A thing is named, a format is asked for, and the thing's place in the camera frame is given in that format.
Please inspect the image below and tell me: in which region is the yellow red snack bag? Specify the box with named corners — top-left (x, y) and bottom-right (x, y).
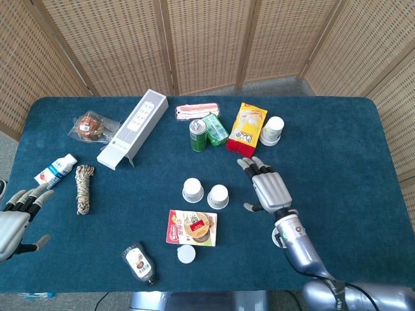
top-left (226, 102), bottom-right (268, 159)

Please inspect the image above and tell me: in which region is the grey squeeze sauce bottle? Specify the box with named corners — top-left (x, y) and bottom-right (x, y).
top-left (121, 242), bottom-right (156, 287)

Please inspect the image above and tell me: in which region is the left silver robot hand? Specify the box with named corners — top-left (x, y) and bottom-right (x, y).
top-left (0, 184), bottom-right (55, 262)

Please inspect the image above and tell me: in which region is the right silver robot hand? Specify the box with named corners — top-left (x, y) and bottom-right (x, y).
top-left (236, 156), bottom-right (292, 216)

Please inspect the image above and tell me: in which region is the green carton pack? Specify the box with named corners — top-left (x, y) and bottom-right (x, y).
top-left (201, 113), bottom-right (230, 147)

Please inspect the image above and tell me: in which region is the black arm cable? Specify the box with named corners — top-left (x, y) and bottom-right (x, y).
top-left (343, 282), bottom-right (382, 311)

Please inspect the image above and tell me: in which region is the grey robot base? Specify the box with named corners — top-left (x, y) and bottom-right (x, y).
top-left (128, 290), bottom-right (270, 311)

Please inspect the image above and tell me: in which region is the round gold tin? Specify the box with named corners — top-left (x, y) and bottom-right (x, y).
top-left (182, 212), bottom-right (212, 240)

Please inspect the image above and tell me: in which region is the bread in clear wrapper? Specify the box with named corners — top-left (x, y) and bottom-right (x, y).
top-left (67, 110), bottom-right (121, 144)

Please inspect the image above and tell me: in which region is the paper cup green flower print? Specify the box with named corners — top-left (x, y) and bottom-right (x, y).
top-left (206, 184), bottom-right (230, 210)

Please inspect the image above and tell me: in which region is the paper cup blue flower print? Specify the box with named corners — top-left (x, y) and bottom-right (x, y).
top-left (182, 178), bottom-right (205, 203)

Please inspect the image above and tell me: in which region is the long white power strip box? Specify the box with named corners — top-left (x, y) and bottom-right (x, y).
top-left (96, 89), bottom-right (169, 171)

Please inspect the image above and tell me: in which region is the green drink can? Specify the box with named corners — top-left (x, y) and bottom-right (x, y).
top-left (189, 119), bottom-right (208, 152)

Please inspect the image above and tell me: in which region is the white blue milk bottle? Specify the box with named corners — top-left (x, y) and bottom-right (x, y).
top-left (34, 154), bottom-right (78, 190)

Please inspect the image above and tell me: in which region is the pink blister pack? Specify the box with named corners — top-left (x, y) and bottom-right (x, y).
top-left (175, 102), bottom-right (221, 122)

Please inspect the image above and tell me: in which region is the paper cup blue text print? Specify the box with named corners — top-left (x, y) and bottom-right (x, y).
top-left (271, 226), bottom-right (283, 249)

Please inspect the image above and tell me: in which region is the blue white item on floor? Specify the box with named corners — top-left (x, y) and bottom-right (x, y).
top-left (19, 291), bottom-right (56, 299)

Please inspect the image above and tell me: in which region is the coiled braided rope bundle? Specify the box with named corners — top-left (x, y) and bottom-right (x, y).
top-left (75, 164), bottom-right (95, 216)

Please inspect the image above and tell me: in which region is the red white wafer box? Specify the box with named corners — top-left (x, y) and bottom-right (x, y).
top-left (165, 209), bottom-right (219, 248)

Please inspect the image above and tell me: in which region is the white paper cup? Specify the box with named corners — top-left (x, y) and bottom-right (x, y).
top-left (259, 116), bottom-right (285, 147)

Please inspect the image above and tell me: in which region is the woven bamboo folding screen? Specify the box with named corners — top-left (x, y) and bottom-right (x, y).
top-left (0, 0), bottom-right (415, 182)

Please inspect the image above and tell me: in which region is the blue table cloth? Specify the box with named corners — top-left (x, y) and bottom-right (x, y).
top-left (0, 95), bottom-right (415, 294)

